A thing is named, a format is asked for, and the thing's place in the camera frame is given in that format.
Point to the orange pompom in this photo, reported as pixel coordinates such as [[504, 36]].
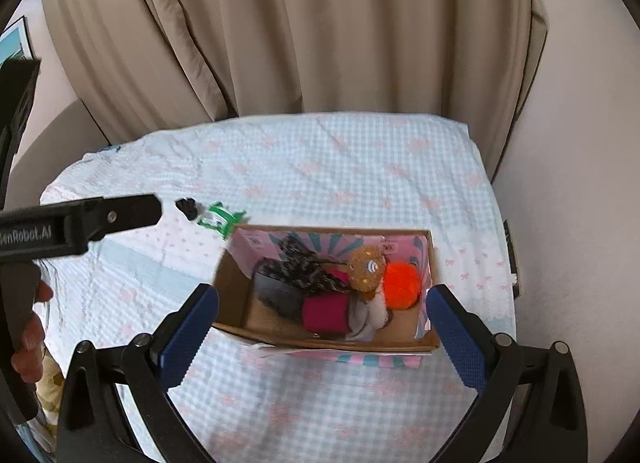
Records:
[[402, 283]]

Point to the black scrunchie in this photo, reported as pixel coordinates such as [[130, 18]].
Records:
[[187, 205]]

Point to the beige padded headboard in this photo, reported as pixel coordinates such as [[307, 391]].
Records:
[[55, 143]]

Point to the person's left hand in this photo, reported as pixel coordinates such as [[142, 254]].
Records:
[[30, 353]]

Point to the dark grey knitted cloth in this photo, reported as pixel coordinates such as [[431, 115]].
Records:
[[275, 295]]

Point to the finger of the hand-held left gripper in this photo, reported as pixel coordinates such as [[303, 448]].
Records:
[[125, 213], [15, 98]]

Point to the light blue checked blanket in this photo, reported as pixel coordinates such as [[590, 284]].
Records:
[[325, 168]]

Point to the black patterned cloth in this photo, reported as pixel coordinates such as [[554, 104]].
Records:
[[300, 268]]

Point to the magenta pouch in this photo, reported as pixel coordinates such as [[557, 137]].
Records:
[[325, 313]]

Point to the green wipes packet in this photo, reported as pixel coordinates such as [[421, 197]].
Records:
[[220, 218]]

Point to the brown cookie plush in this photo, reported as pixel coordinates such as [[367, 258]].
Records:
[[367, 268]]

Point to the pink printed cardboard box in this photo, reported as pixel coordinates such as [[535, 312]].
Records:
[[235, 293]]

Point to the light grey cloth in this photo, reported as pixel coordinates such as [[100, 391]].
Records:
[[360, 318]]

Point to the wall poster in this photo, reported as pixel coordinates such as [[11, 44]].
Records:
[[15, 45]]

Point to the beige curtain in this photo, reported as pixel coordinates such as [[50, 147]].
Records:
[[325, 28]]

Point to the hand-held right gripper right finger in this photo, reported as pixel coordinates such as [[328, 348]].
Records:
[[460, 338]]

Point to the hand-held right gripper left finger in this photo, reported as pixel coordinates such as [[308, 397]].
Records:
[[190, 338]]

